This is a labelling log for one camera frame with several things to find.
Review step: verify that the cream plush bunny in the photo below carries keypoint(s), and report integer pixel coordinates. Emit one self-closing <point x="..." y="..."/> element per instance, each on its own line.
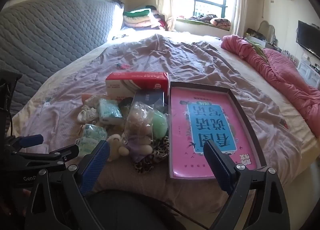
<point x="116" y="145"/>

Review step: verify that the leopard print scrunchie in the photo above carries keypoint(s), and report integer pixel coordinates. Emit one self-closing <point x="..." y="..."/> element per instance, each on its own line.
<point x="160" y="150"/>

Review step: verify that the dark blue box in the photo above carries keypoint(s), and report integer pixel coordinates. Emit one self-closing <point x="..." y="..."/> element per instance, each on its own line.
<point x="147" y="98"/>

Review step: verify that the dark patterned clothes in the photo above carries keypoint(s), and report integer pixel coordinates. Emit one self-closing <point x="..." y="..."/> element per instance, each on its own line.
<point x="202" y="17"/>

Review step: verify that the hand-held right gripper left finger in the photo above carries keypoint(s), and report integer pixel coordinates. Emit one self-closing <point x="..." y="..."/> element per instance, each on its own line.
<point x="96" y="165"/>

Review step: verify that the red and white carton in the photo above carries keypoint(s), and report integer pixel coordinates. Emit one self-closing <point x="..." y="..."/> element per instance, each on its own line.
<point x="135" y="80"/>

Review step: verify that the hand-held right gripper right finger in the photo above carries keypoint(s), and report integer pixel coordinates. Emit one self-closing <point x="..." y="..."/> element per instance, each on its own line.
<point x="217" y="167"/>

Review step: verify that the cream bed sheet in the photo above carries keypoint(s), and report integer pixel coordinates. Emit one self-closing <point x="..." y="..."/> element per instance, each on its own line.
<point x="265" y="87"/>

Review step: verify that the black television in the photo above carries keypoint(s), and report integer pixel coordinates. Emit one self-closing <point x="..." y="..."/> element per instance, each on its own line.
<point x="307" y="36"/>

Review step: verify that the purple plush toy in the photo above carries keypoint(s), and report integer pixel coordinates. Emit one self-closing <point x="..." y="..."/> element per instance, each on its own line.
<point x="140" y="153"/>

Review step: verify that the white television cabinet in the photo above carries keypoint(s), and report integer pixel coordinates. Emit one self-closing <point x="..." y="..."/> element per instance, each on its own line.
<point x="307" y="70"/>

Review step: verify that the clear bag of plush toys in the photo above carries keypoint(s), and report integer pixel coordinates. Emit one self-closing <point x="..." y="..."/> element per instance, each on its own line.
<point x="140" y="122"/>

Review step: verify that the stack of folded clothes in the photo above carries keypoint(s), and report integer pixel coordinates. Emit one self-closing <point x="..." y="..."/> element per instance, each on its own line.
<point x="140" y="18"/>

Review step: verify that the grey quilted headboard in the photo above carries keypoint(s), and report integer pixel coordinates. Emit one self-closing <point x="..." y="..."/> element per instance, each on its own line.
<point x="50" y="40"/>

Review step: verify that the pink book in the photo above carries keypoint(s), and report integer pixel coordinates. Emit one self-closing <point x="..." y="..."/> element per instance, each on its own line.
<point x="180" y="145"/>

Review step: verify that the lilac patterned quilt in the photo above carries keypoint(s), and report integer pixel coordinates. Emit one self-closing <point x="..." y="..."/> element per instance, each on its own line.
<point x="175" y="57"/>

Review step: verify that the green tissue pack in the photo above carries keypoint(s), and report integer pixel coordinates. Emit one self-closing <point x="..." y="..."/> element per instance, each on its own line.
<point x="92" y="136"/>
<point x="108" y="110"/>

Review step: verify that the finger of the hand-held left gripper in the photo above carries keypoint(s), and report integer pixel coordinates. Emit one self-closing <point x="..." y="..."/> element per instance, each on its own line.
<point x="65" y="152"/>
<point x="31" y="141"/>

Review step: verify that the pink blanket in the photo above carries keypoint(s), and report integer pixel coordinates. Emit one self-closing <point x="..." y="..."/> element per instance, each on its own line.
<point x="280" y="70"/>

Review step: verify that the floral cushion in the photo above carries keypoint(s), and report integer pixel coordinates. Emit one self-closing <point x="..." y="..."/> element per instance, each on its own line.
<point x="220" y="22"/>

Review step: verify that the white dresser with mirror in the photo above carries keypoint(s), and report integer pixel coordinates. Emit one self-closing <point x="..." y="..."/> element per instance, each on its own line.
<point x="266" y="30"/>

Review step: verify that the peach sock packet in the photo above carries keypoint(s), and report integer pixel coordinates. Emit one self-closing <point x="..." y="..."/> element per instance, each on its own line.
<point x="87" y="96"/>

